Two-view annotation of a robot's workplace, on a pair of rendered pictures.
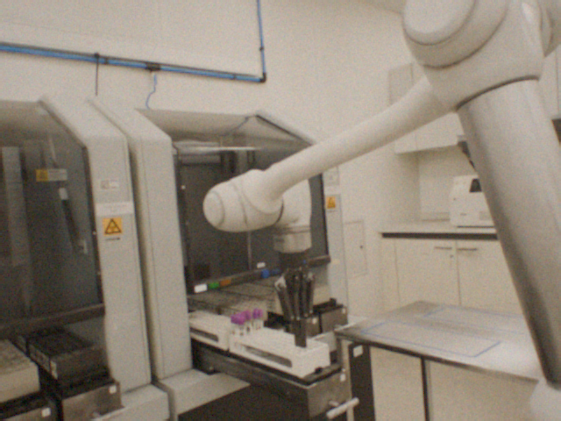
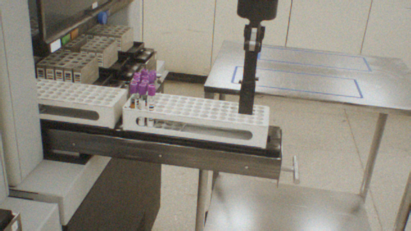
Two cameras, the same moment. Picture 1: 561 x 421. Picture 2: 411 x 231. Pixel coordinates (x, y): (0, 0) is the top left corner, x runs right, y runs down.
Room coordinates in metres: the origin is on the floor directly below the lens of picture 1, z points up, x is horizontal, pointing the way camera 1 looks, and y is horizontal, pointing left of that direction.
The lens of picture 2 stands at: (0.55, 0.61, 1.26)
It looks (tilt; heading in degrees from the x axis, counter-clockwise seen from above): 25 degrees down; 317
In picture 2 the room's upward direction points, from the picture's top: 4 degrees clockwise
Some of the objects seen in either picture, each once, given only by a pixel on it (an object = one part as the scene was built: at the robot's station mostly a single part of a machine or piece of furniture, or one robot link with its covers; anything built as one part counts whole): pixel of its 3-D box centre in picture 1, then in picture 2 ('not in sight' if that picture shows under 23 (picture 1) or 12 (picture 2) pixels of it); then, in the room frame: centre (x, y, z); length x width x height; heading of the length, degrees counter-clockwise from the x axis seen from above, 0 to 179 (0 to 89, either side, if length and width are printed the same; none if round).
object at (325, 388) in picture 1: (246, 359); (134, 135); (1.30, 0.12, 0.78); 0.73 x 0.14 x 0.09; 40
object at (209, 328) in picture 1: (211, 330); (54, 102); (1.44, 0.23, 0.83); 0.30 x 0.10 x 0.06; 40
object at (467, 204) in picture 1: (506, 177); not in sight; (3.27, -1.63, 1.22); 0.62 x 0.56 x 0.64; 128
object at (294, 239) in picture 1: (292, 239); not in sight; (1.12, -0.03, 1.13); 0.09 x 0.09 x 0.06
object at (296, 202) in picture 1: (284, 195); not in sight; (1.11, -0.02, 1.24); 0.13 x 0.11 x 0.16; 136
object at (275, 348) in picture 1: (275, 350); (196, 120); (1.20, 0.03, 0.83); 0.30 x 0.10 x 0.06; 40
